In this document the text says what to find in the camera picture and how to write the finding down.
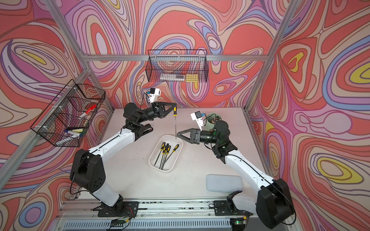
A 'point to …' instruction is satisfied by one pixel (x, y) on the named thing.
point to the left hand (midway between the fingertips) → (175, 109)
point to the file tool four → (166, 149)
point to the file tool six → (161, 149)
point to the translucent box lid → (224, 183)
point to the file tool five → (163, 153)
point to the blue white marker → (73, 133)
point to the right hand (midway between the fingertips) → (178, 139)
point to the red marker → (89, 110)
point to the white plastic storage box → (172, 162)
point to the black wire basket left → (65, 121)
